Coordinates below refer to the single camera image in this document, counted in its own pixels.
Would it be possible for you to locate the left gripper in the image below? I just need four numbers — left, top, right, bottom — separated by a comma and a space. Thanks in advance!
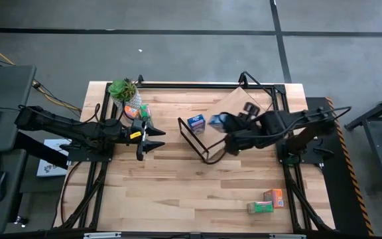
128, 118, 166, 162

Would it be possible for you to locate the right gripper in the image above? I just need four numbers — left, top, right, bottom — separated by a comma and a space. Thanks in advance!
220, 102, 267, 156

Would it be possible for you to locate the blue Frosted Flakes cereal box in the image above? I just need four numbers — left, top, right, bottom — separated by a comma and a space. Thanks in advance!
208, 114, 228, 133
186, 114, 207, 135

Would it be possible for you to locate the orange Mini-Wheats cereal box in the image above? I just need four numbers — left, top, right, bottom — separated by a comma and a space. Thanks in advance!
124, 105, 141, 120
263, 188, 285, 209

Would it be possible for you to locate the green artificial plant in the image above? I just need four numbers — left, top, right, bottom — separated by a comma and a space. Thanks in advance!
107, 78, 138, 103

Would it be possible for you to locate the white paper sheet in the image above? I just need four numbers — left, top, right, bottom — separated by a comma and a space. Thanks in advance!
36, 138, 71, 178

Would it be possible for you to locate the black hazard-striped floor mat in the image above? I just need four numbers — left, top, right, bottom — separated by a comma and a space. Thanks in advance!
305, 96, 374, 236

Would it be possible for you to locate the dark metal stand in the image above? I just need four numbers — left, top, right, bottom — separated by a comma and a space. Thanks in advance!
344, 86, 382, 187

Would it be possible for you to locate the metal desk caster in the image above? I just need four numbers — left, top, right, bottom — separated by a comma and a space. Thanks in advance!
14, 215, 29, 228

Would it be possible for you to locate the wooden shelf with black frame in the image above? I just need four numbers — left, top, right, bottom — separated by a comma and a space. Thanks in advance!
177, 86, 268, 163

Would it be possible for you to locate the black aluminium table frame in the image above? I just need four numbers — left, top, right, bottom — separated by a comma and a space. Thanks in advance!
53, 74, 336, 233

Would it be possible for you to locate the white metal bracket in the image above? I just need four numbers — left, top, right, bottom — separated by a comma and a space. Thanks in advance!
269, 234, 307, 239
84, 232, 122, 239

